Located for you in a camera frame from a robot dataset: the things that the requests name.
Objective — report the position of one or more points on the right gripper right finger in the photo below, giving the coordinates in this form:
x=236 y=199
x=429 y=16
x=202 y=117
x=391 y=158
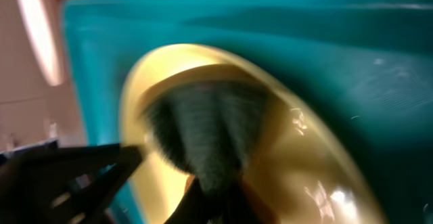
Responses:
x=244 y=206

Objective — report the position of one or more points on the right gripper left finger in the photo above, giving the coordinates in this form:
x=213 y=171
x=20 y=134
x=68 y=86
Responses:
x=194 y=207

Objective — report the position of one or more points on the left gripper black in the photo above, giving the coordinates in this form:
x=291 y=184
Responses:
x=48 y=184

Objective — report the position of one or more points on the green yellow sponge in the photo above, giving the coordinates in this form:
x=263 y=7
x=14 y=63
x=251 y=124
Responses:
x=209 y=129

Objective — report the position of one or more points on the teal plastic tray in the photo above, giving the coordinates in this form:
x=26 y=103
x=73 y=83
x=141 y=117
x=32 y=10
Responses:
x=365 y=66

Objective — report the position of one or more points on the yellow plate with stain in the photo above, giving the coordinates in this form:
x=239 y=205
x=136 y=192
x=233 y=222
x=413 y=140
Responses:
x=300 y=173

